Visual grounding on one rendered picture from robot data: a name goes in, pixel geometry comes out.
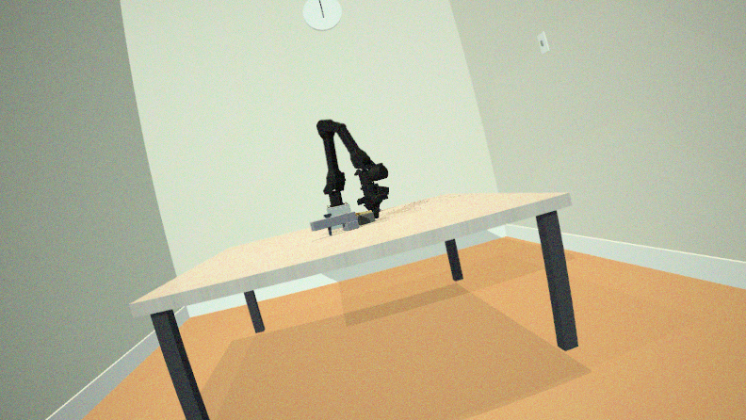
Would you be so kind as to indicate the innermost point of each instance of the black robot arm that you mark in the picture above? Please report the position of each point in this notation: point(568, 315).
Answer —
point(335, 179)

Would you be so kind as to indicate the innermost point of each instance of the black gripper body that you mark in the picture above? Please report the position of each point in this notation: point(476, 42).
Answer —
point(371, 195)

